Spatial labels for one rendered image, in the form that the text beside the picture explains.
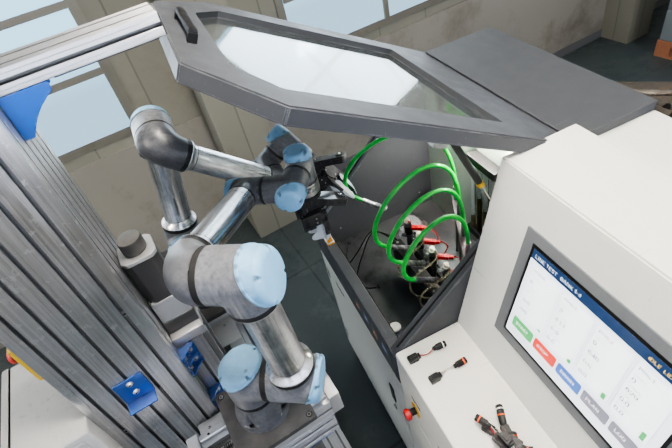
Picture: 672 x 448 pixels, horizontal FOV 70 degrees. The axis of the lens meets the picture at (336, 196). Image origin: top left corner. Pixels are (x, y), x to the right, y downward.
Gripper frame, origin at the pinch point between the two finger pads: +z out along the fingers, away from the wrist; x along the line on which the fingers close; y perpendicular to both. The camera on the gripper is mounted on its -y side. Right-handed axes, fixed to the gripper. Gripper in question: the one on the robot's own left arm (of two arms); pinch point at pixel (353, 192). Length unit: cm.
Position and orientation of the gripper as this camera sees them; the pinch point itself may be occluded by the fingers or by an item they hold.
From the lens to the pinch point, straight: 166.3
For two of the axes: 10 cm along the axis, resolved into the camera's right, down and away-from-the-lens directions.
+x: -2.5, 4.9, -8.4
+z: 7.6, 6.3, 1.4
